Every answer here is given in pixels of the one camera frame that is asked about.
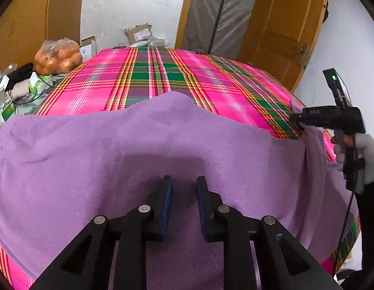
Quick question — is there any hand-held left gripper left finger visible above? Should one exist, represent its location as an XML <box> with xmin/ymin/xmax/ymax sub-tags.
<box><xmin>30</xmin><ymin>175</ymin><xmax>174</xmax><ymax>290</ymax></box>

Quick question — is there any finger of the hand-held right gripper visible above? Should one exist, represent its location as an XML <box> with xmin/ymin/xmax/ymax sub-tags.
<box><xmin>289</xmin><ymin>110</ymin><xmax>308</xmax><ymax>124</ymax></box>

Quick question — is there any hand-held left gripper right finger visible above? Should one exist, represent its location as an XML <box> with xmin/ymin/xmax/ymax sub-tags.
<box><xmin>196</xmin><ymin>176</ymin><xmax>341</xmax><ymax>290</ymax></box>

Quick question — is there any purple fleece cloth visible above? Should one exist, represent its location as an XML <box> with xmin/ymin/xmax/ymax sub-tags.
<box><xmin>0</xmin><ymin>91</ymin><xmax>357</xmax><ymax>290</ymax></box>

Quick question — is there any person's right hand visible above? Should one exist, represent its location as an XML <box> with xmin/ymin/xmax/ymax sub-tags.
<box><xmin>330</xmin><ymin>133</ymin><xmax>374</xmax><ymax>186</ymax></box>

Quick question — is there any wooden door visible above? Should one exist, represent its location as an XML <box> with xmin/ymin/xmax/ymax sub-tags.
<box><xmin>237</xmin><ymin>0</ymin><xmax>329</xmax><ymax>93</ymax></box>

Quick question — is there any pink green plaid blanket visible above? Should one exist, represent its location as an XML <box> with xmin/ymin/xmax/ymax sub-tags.
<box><xmin>0</xmin><ymin>47</ymin><xmax>361</xmax><ymax>290</ymax></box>

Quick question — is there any grey plastic package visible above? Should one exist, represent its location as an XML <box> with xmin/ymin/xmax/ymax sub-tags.
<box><xmin>131</xmin><ymin>38</ymin><xmax>166</xmax><ymax>48</ymax></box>

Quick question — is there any brown cardboard box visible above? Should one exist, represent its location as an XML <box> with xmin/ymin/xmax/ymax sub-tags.
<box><xmin>124</xmin><ymin>22</ymin><xmax>154</xmax><ymax>45</ymax></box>

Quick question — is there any small white box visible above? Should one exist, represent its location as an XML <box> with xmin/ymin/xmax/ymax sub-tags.
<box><xmin>81</xmin><ymin>36</ymin><xmax>97</xmax><ymax>62</ymax></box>

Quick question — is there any green tissue pack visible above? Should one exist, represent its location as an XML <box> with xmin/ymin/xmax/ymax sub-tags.
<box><xmin>29</xmin><ymin>72</ymin><xmax>53</xmax><ymax>94</ymax></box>

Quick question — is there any bag of oranges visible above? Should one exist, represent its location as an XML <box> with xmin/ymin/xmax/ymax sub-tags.
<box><xmin>34</xmin><ymin>38</ymin><xmax>82</xmax><ymax>74</ymax></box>

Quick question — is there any green and white box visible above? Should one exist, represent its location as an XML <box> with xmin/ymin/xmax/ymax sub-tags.
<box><xmin>0</xmin><ymin>101</ymin><xmax>17</xmax><ymax>123</ymax></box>

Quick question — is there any black cloth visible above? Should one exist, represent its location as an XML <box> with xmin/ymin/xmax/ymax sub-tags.
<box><xmin>6</xmin><ymin>62</ymin><xmax>34</xmax><ymax>93</ymax></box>

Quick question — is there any wooden wardrobe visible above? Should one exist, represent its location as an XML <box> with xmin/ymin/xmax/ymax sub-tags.
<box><xmin>0</xmin><ymin>0</ymin><xmax>86</xmax><ymax>70</ymax></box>

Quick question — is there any metal door handle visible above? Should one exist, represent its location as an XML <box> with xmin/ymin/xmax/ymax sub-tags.
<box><xmin>293</xmin><ymin>44</ymin><xmax>311</xmax><ymax>67</ymax></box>

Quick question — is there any black cable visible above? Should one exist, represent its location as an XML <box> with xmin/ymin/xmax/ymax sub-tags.
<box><xmin>338</xmin><ymin>187</ymin><xmax>357</xmax><ymax>266</ymax></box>

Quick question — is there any wooden door frame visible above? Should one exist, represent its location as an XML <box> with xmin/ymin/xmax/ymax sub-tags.
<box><xmin>175</xmin><ymin>0</ymin><xmax>200</xmax><ymax>49</ymax></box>

